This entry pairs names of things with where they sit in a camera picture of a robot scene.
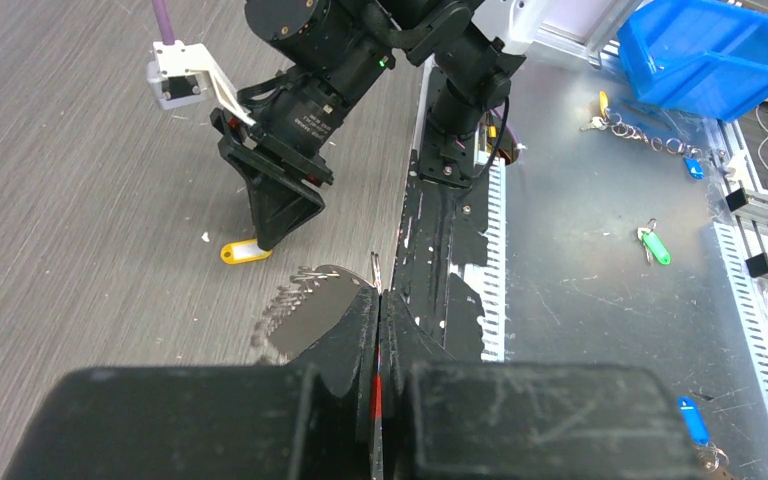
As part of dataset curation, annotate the metal key holder red handle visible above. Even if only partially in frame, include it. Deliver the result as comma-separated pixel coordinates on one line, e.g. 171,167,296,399
246,265,386,479

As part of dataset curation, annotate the key chain blue tag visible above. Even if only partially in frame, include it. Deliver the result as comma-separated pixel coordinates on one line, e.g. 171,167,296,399
579,90,706,180

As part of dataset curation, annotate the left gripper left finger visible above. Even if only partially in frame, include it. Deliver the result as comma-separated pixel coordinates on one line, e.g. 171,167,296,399
5,287,379,479

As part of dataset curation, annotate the blue plastic bin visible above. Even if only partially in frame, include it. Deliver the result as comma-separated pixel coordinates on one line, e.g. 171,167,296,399
617,0,768,121

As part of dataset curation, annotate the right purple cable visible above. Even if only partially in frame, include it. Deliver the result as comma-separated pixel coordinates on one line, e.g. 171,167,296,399
150,0,177,48

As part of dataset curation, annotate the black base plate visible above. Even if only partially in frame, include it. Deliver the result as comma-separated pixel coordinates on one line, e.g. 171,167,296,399
391,150,488,361

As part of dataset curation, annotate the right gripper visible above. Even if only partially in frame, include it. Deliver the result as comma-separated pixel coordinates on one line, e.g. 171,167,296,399
210,62,395,251

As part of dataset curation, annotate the green tag key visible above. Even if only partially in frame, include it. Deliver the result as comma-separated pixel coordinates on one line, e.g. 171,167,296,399
636,218,672,266

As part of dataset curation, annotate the blue tag key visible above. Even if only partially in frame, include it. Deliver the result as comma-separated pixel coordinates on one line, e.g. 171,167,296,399
677,396,729,473

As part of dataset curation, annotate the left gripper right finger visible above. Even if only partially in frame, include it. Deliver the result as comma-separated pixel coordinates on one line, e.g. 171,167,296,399
380,292,705,479

